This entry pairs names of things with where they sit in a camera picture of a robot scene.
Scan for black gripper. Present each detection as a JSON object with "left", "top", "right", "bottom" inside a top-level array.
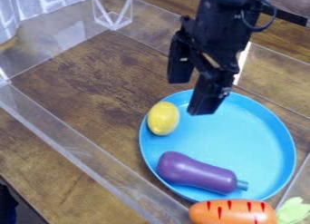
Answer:
[{"left": 168, "top": 0, "right": 264, "bottom": 115}]

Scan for purple toy eggplant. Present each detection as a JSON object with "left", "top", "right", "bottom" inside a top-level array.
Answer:
[{"left": 157, "top": 151, "right": 249, "bottom": 194}]

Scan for yellow toy lemon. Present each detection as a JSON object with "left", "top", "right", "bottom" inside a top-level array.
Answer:
[{"left": 148, "top": 102, "right": 181, "bottom": 136}]

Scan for blue round plate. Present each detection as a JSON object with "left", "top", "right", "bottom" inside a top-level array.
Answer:
[{"left": 140, "top": 90, "right": 297, "bottom": 202}]

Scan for black bar in background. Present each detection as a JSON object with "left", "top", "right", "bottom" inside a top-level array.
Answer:
[{"left": 264, "top": 5, "right": 310, "bottom": 27}]

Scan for orange toy carrot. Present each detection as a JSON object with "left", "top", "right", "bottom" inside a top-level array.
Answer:
[{"left": 189, "top": 200, "right": 279, "bottom": 224}]

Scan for white patterned curtain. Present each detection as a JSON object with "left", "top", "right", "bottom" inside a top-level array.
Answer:
[{"left": 0, "top": 0, "right": 85, "bottom": 44}]

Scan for green carrot leaves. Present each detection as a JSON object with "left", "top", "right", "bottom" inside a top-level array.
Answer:
[{"left": 277, "top": 197, "right": 310, "bottom": 224}]

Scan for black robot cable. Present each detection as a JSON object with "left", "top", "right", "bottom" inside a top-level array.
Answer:
[{"left": 240, "top": 0, "right": 279, "bottom": 34}]

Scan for clear acrylic enclosure wall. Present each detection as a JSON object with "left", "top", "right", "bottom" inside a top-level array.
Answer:
[{"left": 0, "top": 0, "right": 310, "bottom": 224}]

